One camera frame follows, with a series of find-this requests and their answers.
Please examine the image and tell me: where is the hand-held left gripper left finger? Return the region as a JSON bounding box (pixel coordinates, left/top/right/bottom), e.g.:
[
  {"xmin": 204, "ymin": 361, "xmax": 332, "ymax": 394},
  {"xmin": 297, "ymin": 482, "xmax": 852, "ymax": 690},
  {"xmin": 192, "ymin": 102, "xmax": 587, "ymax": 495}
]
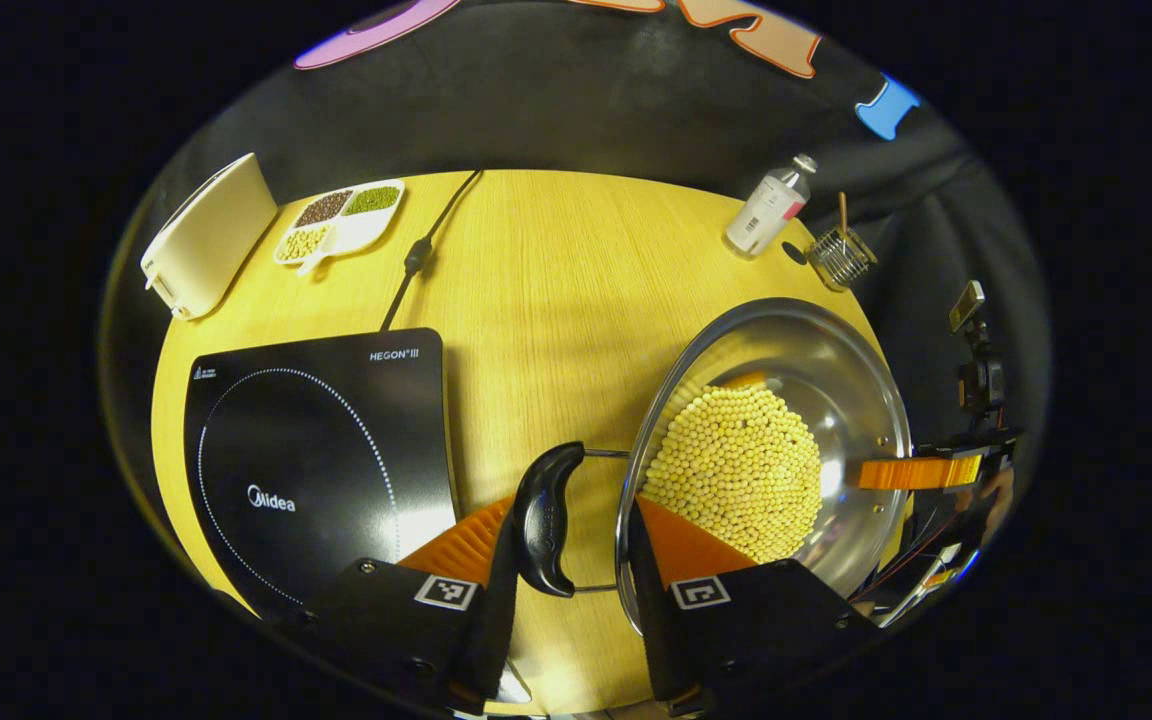
[{"xmin": 301, "ymin": 497, "xmax": 537, "ymax": 717}]

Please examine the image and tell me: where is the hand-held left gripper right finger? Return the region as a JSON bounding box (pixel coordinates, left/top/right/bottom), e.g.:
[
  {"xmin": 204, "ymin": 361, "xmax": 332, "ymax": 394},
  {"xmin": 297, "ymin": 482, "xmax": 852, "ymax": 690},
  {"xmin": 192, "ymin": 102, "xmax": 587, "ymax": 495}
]
[{"xmin": 626, "ymin": 497, "xmax": 883, "ymax": 717}]

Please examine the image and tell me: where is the steel pot with black handle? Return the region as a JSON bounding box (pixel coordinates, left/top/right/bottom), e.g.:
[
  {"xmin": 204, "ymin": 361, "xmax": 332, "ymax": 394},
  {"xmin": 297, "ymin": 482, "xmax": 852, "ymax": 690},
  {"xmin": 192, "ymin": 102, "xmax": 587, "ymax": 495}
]
[{"xmin": 513, "ymin": 297, "xmax": 913, "ymax": 637}]

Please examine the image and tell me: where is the black induction cooktop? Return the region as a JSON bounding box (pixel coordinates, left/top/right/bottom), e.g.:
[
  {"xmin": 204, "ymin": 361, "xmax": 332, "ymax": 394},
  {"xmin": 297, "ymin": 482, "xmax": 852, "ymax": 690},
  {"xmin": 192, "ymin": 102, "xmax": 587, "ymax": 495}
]
[{"xmin": 183, "ymin": 327, "xmax": 459, "ymax": 616}]

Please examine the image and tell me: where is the ribbed glass cup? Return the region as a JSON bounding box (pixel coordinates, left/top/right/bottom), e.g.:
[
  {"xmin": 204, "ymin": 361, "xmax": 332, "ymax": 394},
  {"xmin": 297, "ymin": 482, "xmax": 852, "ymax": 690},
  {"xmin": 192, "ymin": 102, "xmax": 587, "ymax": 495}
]
[{"xmin": 806, "ymin": 226, "xmax": 879, "ymax": 292}]

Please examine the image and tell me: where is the clear bottle with white label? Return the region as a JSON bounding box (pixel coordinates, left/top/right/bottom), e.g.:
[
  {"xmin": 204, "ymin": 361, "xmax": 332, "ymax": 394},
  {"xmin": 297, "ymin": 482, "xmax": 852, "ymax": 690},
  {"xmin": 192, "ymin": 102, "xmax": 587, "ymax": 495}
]
[{"xmin": 725, "ymin": 153, "xmax": 819, "ymax": 259}]

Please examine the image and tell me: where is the white divided dish of beans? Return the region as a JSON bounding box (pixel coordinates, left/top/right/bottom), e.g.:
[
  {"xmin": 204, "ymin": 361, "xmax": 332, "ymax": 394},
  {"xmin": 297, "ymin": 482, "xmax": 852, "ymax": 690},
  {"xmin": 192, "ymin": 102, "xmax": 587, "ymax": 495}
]
[{"xmin": 273, "ymin": 179, "xmax": 406, "ymax": 276}]

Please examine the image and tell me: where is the white toaster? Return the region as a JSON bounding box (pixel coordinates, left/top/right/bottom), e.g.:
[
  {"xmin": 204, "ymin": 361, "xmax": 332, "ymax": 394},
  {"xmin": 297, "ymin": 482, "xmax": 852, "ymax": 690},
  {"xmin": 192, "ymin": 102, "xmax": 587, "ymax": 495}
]
[{"xmin": 140, "ymin": 152, "xmax": 279, "ymax": 321}]

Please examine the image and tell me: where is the black power cable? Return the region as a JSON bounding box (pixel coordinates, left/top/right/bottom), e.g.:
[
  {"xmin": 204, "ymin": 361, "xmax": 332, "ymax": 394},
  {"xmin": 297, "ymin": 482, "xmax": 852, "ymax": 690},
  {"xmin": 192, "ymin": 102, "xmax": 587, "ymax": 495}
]
[{"xmin": 379, "ymin": 170, "xmax": 484, "ymax": 331}]

